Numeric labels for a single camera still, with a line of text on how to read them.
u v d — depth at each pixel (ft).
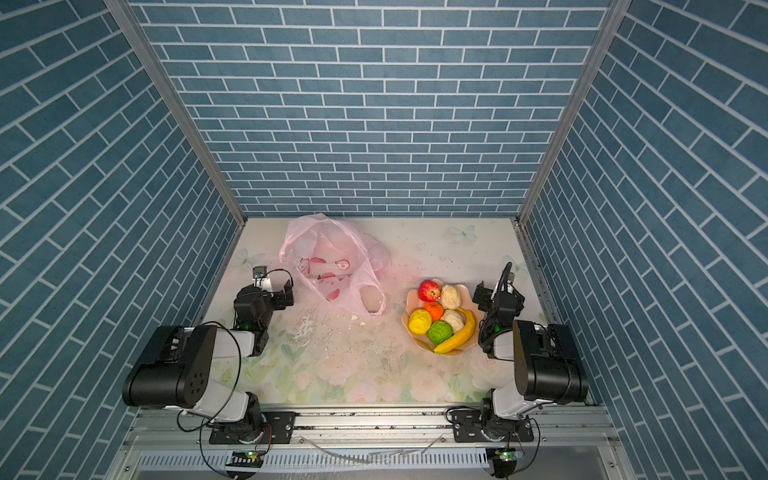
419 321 2.74
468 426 2.41
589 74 2.67
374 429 2.47
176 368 1.48
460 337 2.71
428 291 2.92
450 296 2.92
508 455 2.33
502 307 2.31
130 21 2.33
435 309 2.91
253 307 2.33
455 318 2.85
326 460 2.53
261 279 2.58
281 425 2.43
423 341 2.80
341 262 3.47
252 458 2.37
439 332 2.72
